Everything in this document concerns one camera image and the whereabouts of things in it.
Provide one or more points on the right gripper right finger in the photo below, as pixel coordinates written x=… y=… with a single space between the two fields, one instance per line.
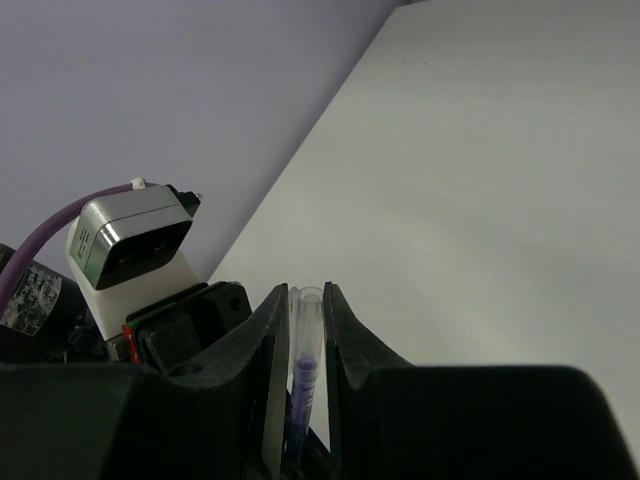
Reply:
x=391 y=419

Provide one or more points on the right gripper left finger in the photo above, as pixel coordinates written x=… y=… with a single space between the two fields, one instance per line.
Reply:
x=218 y=416

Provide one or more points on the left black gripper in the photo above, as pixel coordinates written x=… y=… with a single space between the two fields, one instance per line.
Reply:
x=170 y=332

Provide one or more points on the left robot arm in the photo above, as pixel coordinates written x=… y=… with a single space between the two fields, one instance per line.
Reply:
x=48 y=321

